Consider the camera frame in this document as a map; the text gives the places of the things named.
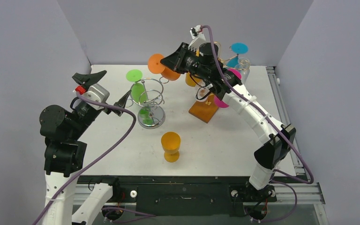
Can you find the blue wine glass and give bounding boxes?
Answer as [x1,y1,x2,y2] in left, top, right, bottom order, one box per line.
[226,42,250,68]

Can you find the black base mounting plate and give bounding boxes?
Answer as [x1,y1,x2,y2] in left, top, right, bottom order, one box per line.
[75,175,308,218]

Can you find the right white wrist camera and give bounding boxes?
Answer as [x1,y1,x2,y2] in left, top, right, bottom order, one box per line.
[188,25,206,52]

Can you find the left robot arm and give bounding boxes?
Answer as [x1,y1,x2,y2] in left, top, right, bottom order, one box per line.
[35,70,130,225]

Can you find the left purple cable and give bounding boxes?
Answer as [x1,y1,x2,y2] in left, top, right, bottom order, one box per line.
[32,93,158,225]

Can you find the yellow wine glass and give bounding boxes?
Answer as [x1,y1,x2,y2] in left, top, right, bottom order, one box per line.
[185,73,201,87]
[161,132,181,163]

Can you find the dark orange wine glass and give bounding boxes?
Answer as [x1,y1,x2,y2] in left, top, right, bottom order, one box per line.
[147,53,181,81]

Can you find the green wine glass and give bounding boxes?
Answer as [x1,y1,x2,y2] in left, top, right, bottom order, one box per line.
[126,69,154,126]

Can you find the yellow wine glass front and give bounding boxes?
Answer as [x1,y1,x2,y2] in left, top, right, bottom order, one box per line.
[161,132,181,163]

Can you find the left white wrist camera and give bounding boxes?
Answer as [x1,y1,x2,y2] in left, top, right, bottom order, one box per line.
[82,83,110,104]

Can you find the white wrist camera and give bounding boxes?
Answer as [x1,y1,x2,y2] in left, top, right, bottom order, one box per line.
[188,25,206,52]
[82,83,110,104]

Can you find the pink wine glass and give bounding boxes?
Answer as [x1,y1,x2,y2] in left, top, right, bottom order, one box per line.
[213,68,243,109]

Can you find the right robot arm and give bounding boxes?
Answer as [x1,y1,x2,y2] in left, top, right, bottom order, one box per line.
[159,43,296,200]

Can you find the silver wire glass rack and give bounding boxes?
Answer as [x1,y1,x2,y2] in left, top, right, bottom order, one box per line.
[130,78,166,129]

